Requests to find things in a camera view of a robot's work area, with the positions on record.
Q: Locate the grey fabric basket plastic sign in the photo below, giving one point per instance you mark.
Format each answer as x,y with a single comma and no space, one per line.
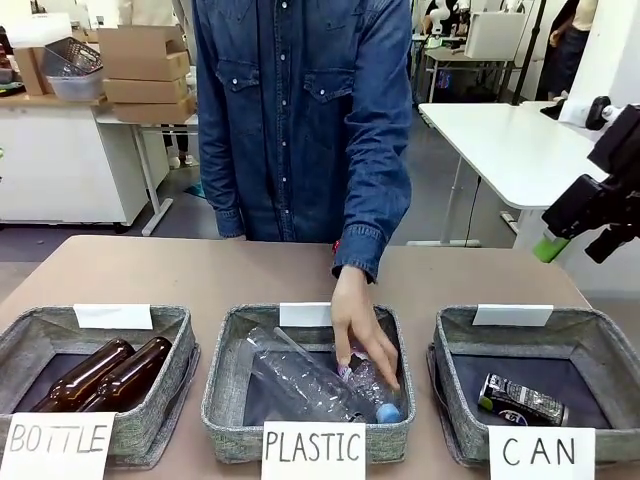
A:
225,380

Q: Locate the white paper sign CAN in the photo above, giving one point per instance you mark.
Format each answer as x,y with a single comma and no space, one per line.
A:
542,452

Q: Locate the black pouch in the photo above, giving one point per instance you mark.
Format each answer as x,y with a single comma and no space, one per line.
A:
552,107

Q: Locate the crushed black can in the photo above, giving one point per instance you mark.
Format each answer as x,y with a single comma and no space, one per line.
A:
522,400

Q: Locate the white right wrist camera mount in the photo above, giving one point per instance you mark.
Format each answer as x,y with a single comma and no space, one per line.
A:
575,112

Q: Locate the grey background workbench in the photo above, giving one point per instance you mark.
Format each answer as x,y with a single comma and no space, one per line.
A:
470,55

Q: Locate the grey fabric basket can sign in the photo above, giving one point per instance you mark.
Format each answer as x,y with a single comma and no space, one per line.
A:
450,380

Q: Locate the brown cardboard box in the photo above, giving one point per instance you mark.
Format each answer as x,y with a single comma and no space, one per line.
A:
145,91
145,67
155,111
140,42
30,70

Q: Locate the large clear plastic bottle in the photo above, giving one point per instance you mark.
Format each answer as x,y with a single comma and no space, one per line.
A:
295,375

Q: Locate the blank white card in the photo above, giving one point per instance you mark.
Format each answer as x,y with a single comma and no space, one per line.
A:
512,315
112,316
305,315

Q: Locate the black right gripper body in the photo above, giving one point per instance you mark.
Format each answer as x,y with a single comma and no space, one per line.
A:
622,145

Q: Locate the white foam block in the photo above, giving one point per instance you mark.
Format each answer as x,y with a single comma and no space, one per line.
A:
40,30

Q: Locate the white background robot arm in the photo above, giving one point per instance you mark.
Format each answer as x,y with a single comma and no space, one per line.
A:
442,15

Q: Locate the background person in dark skirt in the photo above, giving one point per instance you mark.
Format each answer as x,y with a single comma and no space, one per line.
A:
565,55

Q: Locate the white desk with metal legs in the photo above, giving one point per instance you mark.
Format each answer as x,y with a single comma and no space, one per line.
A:
147,170

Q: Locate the bottle with blue cap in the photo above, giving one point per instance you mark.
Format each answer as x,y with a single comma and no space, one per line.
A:
375,395

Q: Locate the person's left hand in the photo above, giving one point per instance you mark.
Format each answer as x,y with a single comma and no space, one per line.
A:
357,320

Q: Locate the white power strip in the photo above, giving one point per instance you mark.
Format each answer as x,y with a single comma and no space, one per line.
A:
510,218

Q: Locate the grey perforated plastic basket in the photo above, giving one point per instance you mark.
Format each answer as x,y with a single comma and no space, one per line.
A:
75,57

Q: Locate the person's left forearm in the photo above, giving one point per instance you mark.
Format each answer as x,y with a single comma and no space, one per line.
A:
370,225

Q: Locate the white paper sign BOTTLE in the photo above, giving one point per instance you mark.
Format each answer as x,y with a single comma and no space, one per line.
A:
55,440

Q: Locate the person in denim shirt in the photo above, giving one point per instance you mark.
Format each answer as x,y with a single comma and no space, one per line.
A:
290,125

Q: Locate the person's right forearm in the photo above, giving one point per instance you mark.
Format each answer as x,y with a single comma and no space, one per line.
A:
222,200

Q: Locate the brown glass bottle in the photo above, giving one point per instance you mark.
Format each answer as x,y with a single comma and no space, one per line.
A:
85,375
135,370

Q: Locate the white box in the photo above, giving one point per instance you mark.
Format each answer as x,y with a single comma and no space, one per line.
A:
495,35

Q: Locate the white cabinet with wood top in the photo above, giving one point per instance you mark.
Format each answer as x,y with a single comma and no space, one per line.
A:
50,150

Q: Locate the grey fabric basket bottle sign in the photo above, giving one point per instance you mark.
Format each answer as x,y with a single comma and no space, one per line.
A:
170,325

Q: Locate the background person in white shirt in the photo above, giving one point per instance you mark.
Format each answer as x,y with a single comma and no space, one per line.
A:
150,10

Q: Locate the white paper sign PLASTIC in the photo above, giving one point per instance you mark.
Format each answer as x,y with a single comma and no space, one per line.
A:
312,450

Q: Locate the black tripod pole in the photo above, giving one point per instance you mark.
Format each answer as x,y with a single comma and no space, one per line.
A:
532,50

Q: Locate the clear plastic bin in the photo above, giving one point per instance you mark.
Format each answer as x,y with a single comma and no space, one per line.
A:
75,86

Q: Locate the large white desk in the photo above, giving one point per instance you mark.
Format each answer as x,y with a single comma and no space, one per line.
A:
500,150

